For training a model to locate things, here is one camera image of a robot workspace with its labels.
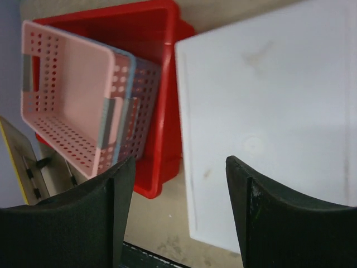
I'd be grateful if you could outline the pink perforated basket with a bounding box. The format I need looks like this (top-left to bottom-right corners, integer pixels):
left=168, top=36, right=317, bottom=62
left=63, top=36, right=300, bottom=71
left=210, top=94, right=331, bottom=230
left=21, top=21, right=132, bottom=179

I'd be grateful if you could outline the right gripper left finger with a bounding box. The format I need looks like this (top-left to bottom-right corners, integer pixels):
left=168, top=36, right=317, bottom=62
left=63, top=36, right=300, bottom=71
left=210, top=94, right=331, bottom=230
left=1, top=157, right=136, bottom=267

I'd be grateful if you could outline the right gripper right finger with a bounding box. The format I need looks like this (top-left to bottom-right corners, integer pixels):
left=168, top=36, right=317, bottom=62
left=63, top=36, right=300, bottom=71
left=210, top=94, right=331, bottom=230
left=226, top=156, right=356, bottom=267

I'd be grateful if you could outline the red plastic tray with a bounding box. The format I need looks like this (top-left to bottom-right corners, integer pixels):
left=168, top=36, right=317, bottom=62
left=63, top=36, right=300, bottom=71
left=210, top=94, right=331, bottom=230
left=36, top=1, right=195, bottom=199

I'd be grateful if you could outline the white perforated basket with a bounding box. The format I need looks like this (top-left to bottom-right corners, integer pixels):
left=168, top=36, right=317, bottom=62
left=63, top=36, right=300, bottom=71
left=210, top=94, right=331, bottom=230
left=175, top=1, right=356, bottom=252

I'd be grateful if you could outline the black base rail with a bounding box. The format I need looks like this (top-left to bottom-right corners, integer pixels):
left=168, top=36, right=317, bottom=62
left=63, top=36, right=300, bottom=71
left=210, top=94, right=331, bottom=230
left=119, top=242, right=190, bottom=268

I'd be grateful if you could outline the yellow-rimmed whiteboard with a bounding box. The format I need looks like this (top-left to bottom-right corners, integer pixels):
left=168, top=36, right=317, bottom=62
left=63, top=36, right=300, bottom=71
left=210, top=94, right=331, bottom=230
left=1, top=117, right=78, bottom=205

